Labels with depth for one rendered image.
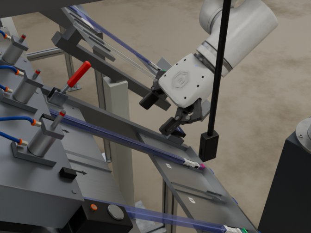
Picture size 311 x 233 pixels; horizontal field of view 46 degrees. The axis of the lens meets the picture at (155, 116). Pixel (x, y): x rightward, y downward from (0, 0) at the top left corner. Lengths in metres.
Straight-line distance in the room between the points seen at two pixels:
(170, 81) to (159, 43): 2.31
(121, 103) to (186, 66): 0.43
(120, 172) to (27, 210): 0.96
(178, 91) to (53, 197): 0.41
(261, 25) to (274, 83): 1.96
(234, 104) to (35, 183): 2.10
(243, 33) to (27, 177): 0.50
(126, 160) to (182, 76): 0.63
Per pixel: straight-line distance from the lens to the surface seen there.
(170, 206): 1.24
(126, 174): 1.38
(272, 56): 3.03
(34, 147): 0.43
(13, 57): 0.61
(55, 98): 0.73
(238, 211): 0.91
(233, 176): 1.97
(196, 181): 0.91
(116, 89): 1.11
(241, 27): 0.75
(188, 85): 0.74
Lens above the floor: 1.45
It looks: 40 degrees down
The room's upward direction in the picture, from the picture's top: straight up
